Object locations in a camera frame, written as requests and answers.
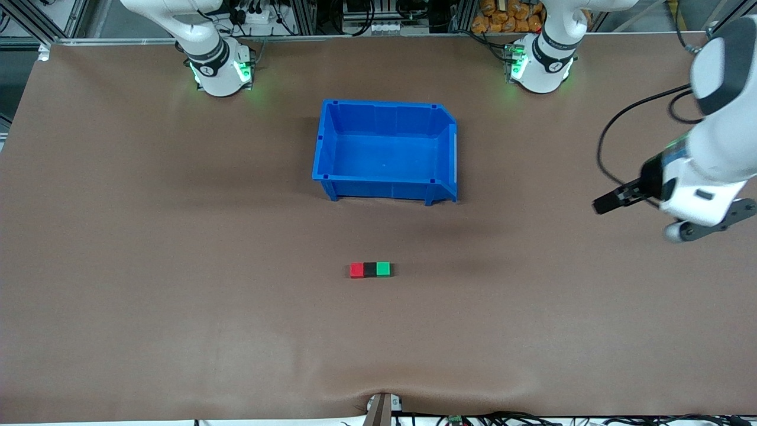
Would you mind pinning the black electronics box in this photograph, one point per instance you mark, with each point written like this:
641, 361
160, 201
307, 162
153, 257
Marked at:
355, 7

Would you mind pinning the small black cube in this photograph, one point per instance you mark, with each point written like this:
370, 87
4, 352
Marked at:
370, 270

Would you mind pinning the brown table mat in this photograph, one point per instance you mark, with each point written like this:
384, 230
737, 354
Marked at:
177, 331

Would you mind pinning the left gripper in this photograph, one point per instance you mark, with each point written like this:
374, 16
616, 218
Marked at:
649, 179

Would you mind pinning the small green cube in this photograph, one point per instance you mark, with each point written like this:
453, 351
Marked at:
384, 269

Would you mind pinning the aluminium frame post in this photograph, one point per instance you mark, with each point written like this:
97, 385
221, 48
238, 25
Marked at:
461, 15
712, 28
301, 18
35, 21

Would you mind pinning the metal table clamp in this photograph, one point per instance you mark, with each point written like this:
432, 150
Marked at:
381, 411

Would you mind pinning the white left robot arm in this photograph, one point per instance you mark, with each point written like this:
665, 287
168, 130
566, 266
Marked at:
550, 65

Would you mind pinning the small green connector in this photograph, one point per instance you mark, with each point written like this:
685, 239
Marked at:
455, 420

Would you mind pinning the silver table edge rail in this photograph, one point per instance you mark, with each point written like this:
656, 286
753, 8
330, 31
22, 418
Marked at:
355, 38

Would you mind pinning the small red cube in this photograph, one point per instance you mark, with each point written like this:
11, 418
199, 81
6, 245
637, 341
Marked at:
356, 270

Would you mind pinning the orange toy bread pile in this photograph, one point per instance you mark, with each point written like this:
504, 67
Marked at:
508, 18

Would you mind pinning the blue plastic storage bin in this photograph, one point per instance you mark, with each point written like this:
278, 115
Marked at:
384, 154

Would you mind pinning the white power strip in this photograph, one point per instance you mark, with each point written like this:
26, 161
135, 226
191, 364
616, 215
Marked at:
260, 16

